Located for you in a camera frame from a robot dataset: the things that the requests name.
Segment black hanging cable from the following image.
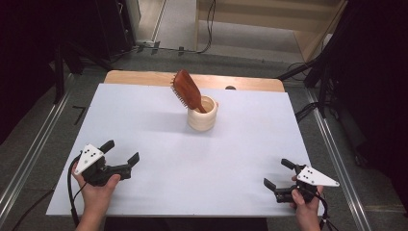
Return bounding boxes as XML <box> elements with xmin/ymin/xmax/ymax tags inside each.
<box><xmin>195</xmin><ymin>0</ymin><xmax>217</xmax><ymax>55</ymax></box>

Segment light wooden table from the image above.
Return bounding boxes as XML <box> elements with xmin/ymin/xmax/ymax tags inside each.
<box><xmin>103</xmin><ymin>69</ymin><xmax>286</xmax><ymax>93</ymax></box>

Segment metal floor rail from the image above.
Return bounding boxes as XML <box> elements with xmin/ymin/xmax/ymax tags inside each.
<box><xmin>304</xmin><ymin>87</ymin><xmax>373</xmax><ymax>231</ymax></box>
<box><xmin>0</xmin><ymin>90</ymin><xmax>72</xmax><ymax>222</ymax></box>

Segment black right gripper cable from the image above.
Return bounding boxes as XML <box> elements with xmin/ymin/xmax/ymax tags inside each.
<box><xmin>301</xmin><ymin>186</ymin><xmax>340</xmax><ymax>231</ymax></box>

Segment black stand legs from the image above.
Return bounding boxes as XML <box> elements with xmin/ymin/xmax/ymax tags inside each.
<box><xmin>52</xmin><ymin>39</ymin><xmax>114</xmax><ymax>105</ymax></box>

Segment wooden hairbrush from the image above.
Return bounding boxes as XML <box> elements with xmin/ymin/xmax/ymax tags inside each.
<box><xmin>170</xmin><ymin>68</ymin><xmax>208</xmax><ymax>115</ymax></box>

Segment beige wooden partition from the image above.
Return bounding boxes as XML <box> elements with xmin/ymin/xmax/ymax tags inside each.
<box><xmin>194</xmin><ymin>0</ymin><xmax>348</xmax><ymax>63</ymax></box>

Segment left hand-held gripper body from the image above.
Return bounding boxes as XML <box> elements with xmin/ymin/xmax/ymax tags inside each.
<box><xmin>73</xmin><ymin>143</ymin><xmax>133</xmax><ymax>188</ymax></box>

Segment thin black floor cable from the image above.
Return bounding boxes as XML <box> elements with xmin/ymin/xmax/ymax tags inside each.
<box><xmin>11</xmin><ymin>188</ymin><xmax>56</xmax><ymax>231</ymax></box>

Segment black stand with cables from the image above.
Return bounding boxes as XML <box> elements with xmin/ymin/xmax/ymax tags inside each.
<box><xmin>276</xmin><ymin>0</ymin><xmax>360</xmax><ymax>124</ymax></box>

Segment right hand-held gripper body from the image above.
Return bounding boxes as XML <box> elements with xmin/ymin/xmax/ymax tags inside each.
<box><xmin>273</xmin><ymin>163</ymin><xmax>341</xmax><ymax>204</ymax></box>

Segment white table sheet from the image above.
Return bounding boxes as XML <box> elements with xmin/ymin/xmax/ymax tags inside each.
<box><xmin>45</xmin><ymin>83</ymin><xmax>325</xmax><ymax>218</ymax></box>

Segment person's right hand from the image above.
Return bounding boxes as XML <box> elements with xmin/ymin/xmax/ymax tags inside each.
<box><xmin>290</xmin><ymin>174</ymin><xmax>324</xmax><ymax>225</ymax></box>

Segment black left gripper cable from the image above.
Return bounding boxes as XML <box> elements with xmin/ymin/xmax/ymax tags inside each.
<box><xmin>66</xmin><ymin>153</ymin><xmax>85</xmax><ymax>227</ymax></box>

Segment black cabinet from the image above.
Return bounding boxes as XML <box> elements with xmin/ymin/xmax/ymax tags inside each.
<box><xmin>94</xmin><ymin>0</ymin><xmax>142</xmax><ymax>62</ymax></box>

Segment cream ribbed cup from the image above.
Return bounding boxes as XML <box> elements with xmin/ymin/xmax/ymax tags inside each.
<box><xmin>187</xmin><ymin>94</ymin><xmax>219</xmax><ymax>132</ymax></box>

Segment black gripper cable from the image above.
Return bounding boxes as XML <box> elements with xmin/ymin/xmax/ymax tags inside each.
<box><xmin>66</xmin><ymin>153</ymin><xmax>85</xmax><ymax>227</ymax></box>
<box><xmin>301</xmin><ymin>186</ymin><xmax>340</xmax><ymax>231</ymax></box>

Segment person's left hand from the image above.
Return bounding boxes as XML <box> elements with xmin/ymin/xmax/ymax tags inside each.
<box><xmin>71</xmin><ymin>161</ymin><xmax>122</xmax><ymax>222</ymax></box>

